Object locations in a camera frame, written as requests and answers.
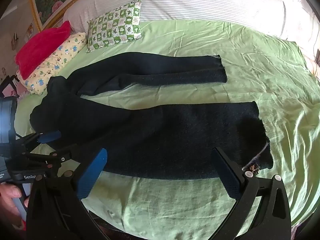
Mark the black chair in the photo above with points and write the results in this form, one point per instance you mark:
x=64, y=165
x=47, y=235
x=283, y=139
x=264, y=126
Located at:
x=8, y=83

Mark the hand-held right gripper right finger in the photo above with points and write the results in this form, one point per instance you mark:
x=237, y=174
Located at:
x=226, y=177

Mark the red plush cushion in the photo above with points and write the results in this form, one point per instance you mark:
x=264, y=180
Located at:
x=40, y=47

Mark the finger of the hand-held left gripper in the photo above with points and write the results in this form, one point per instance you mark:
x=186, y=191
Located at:
x=51, y=136
x=56, y=158

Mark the yellow cartoon print pillow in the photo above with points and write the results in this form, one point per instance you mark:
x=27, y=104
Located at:
x=55, y=65

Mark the green checked pillow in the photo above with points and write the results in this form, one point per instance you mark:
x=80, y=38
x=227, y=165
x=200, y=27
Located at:
x=115, y=25

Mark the person's left hand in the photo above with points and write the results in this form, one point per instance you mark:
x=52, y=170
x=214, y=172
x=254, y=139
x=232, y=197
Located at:
x=7, y=192

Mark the cartoon wall sticker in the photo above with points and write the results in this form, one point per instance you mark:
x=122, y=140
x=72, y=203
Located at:
x=30, y=28

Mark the black pants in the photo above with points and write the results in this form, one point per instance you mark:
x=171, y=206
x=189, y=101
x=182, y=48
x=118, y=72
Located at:
x=150, y=135

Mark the green bed sheet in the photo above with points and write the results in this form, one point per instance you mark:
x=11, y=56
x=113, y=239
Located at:
x=250, y=67

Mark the small wall ornament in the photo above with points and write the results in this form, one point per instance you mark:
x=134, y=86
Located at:
x=15, y=36

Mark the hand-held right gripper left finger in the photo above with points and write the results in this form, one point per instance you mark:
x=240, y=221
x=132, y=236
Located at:
x=92, y=176

